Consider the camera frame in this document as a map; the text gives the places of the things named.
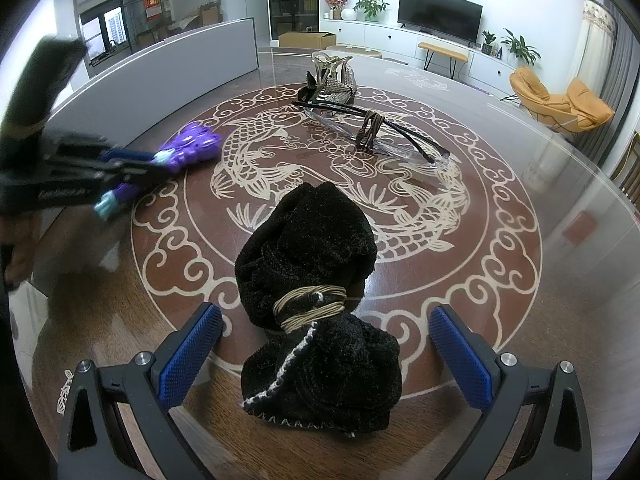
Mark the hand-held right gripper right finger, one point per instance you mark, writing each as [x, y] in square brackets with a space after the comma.
[462, 355]

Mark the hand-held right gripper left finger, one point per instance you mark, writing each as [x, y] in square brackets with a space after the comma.
[192, 355]

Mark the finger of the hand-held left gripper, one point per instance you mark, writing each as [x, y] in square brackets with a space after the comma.
[127, 155]
[130, 177]

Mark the purple toy figure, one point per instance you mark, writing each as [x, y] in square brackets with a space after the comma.
[192, 147]

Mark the black cloth bundle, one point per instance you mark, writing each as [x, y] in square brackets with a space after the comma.
[310, 240]

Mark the person's left hand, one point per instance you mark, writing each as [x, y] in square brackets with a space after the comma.
[22, 255]

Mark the grey partition panel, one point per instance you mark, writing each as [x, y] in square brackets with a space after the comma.
[165, 65]

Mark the dark framed window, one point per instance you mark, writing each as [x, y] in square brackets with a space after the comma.
[102, 37]

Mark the tan rubber band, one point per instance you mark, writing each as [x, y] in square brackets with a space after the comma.
[370, 127]
[310, 310]

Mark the cardboard box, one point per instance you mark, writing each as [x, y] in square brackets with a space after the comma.
[306, 40]

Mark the clear claw hair clip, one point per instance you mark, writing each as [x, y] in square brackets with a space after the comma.
[320, 60]

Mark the black framed glasses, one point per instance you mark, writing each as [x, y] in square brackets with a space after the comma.
[340, 107]

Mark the silver bow hair clip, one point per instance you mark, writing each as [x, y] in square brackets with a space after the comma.
[340, 85]

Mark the wooden chair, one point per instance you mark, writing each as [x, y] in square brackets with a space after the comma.
[631, 175]

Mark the round beige stool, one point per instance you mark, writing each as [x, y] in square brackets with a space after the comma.
[360, 51]

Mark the flowers in vase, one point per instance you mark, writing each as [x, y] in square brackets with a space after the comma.
[337, 0]

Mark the white round vase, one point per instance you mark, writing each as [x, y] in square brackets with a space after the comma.
[349, 15]

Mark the orange lounge chair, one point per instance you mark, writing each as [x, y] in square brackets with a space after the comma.
[580, 102]

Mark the large green potted plant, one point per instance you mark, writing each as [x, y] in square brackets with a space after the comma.
[371, 7]

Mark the white television cabinet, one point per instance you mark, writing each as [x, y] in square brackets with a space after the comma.
[390, 40]

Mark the orange top bench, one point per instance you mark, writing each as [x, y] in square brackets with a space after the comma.
[442, 50]

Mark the leafy green potted plant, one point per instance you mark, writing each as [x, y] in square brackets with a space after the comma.
[521, 47]

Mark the small green potted plant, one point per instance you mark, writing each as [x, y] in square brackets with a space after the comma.
[488, 41]

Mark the white patterned curtain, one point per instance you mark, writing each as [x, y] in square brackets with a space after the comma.
[597, 40]

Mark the black television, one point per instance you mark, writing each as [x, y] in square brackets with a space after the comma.
[440, 12]

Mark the red wall poster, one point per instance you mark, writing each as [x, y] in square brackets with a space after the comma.
[154, 7]

